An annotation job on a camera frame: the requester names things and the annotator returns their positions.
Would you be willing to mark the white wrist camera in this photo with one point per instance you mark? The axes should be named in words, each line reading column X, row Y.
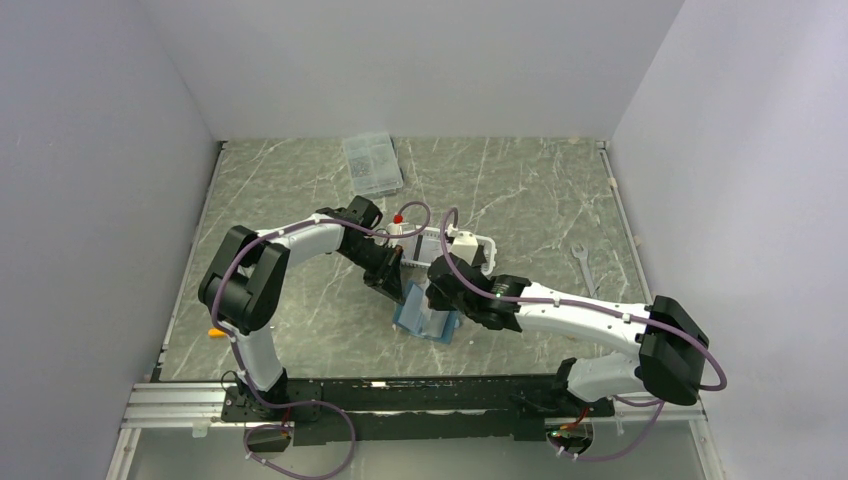
column 398, row 229
column 463, row 245

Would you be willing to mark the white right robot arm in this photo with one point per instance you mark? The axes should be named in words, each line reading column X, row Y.
column 657, row 348

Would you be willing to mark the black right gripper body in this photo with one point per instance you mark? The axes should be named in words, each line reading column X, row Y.
column 439, row 301

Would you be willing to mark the clear plastic screw box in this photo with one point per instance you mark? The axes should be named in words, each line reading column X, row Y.
column 373, row 165

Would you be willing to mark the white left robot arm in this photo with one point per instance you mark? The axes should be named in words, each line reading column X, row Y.
column 244, row 282

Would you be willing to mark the blue card holder wallet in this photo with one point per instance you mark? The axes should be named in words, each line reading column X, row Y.
column 416, row 318

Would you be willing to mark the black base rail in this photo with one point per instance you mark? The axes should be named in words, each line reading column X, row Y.
column 521, row 407

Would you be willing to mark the white plastic basket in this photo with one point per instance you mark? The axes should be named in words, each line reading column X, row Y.
column 422, row 249

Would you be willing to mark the chrome open-end wrench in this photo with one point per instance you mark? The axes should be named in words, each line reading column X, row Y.
column 582, row 255

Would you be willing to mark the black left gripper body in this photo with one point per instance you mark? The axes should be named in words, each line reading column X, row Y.
column 377, row 261

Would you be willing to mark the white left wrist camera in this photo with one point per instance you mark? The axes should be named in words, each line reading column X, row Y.
column 398, row 229

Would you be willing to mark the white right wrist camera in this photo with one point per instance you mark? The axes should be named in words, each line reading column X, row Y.
column 463, row 245

